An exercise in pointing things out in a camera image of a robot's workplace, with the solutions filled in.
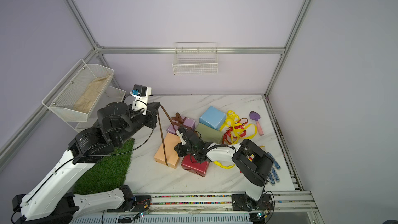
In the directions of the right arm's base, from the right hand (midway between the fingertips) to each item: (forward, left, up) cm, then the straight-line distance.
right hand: (177, 149), depth 87 cm
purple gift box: (+17, -6, +2) cm, 18 cm away
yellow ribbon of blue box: (+25, -36, -5) cm, 44 cm away
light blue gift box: (+23, -22, 0) cm, 31 cm away
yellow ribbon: (-9, -27, -4) cm, 29 cm away
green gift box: (+11, -19, -3) cm, 22 cm away
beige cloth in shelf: (+13, +43, +26) cm, 52 cm away
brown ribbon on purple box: (+17, -1, +3) cm, 17 cm away
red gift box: (-12, -12, +2) cm, 17 cm away
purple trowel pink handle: (+26, -52, -4) cm, 58 cm away
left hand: (0, +2, +37) cm, 37 cm away
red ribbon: (+13, -36, -4) cm, 38 cm away
